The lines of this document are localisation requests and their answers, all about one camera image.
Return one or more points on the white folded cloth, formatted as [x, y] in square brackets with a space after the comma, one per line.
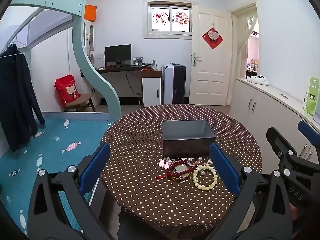
[257, 80]

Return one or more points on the white box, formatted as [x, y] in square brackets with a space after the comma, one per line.
[98, 60]

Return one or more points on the black monitor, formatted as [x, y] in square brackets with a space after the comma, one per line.
[118, 53]

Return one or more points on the grey metal box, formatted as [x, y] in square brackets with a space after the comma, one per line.
[187, 145]

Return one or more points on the red round window sticker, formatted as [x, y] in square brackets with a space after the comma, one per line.
[180, 19]
[160, 18]

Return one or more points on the white framed window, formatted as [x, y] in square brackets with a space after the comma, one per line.
[147, 20]

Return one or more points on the brown polka dot tablecloth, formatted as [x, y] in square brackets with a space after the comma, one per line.
[140, 160]

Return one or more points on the round pale pendant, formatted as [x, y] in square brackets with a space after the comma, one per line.
[178, 169]

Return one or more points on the red door ornament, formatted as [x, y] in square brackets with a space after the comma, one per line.
[212, 38]

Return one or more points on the black white suitcase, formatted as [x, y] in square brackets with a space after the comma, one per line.
[178, 85]

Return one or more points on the bunch of keys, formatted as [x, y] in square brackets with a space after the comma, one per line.
[283, 95]

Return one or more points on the white panel door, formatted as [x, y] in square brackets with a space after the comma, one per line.
[212, 85]

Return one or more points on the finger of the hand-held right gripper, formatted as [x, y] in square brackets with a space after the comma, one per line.
[308, 131]
[276, 140]

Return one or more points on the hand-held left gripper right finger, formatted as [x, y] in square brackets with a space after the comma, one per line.
[223, 167]

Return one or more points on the orange box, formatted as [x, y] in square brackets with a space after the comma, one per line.
[90, 13]

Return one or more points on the small figurines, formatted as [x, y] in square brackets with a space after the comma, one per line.
[253, 65]

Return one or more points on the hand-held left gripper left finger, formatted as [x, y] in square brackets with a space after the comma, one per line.
[96, 165]

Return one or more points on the small white cabinet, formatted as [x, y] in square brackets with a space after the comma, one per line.
[150, 92]

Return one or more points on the green carton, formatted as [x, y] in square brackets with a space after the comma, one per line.
[311, 97]

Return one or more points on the small black frame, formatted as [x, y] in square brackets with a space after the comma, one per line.
[138, 60]

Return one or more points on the dark wooden desk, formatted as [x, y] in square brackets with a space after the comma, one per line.
[120, 69]

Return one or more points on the white glass door cabinet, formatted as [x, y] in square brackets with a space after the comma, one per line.
[90, 42]

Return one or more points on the red cartoon bag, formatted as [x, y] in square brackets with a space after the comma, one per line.
[67, 90]

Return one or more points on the teal bunk bed frame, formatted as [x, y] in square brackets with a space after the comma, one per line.
[100, 80]

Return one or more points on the wooden chair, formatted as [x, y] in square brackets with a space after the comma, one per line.
[82, 100]

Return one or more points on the pale curtain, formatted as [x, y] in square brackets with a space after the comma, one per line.
[246, 42]

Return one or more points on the dark coat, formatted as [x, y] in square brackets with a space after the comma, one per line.
[17, 92]

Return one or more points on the long white sideboard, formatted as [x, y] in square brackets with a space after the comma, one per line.
[262, 105]

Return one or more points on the blue candy print bedsheet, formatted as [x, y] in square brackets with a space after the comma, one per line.
[62, 135]

